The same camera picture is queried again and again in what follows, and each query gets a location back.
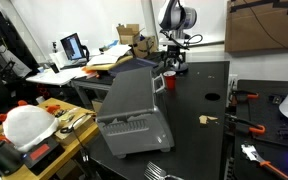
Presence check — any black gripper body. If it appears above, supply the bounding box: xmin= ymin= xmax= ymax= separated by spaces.
xmin=166 ymin=45 xmax=186 ymax=69

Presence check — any red plastic cup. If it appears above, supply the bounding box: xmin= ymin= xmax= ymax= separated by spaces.
xmin=163 ymin=71 xmax=176 ymax=89

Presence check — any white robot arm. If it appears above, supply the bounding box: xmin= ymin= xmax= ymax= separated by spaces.
xmin=158 ymin=0 xmax=197 ymax=72

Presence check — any cardboard box on desk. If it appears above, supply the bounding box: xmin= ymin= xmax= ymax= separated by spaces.
xmin=116 ymin=24 xmax=157 ymax=58

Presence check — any blue plastic bin lid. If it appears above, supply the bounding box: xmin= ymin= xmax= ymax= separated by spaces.
xmin=108 ymin=58 xmax=158 ymax=77

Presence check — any large cardboard box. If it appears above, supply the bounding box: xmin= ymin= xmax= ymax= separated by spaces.
xmin=225 ymin=0 xmax=288 ymax=52

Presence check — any laptop computer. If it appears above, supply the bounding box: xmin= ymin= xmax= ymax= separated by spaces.
xmin=60 ymin=33 xmax=89 ymax=68

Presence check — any orange clamp left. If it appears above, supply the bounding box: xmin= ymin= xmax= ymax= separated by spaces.
xmin=225 ymin=113 xmax=266 ymax=135

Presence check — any silver fork inner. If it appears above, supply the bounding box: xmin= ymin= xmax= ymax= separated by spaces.
xmin=147 ymin=161 xmax=184 ymax=180

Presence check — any silver fork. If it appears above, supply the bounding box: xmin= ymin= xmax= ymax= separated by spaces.
xmin=147 ymin=161 xmax=184 ymax=180
xmin=144 ymin=168 xmax=168 ymax=180

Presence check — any wooden side table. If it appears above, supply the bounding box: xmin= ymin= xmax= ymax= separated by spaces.
xmin=0 ymin=97 xmax=100 ymax=180

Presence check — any silver fork outer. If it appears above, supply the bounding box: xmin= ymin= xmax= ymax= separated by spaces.
xmin=144 ymin=168 xmax=168 ymax=180

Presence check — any white plush with orange ears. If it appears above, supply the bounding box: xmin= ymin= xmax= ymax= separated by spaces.
xmin=0 ymin=100 xmax=59 ymax=153

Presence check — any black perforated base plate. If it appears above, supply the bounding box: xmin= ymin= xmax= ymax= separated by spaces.
xmin=233 ymin=80 xmax=288 ymax=180

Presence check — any orange handled scraper tool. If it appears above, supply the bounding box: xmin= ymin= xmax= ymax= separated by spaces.
xmin=241 ymin=144 xmax=288 ymax=180

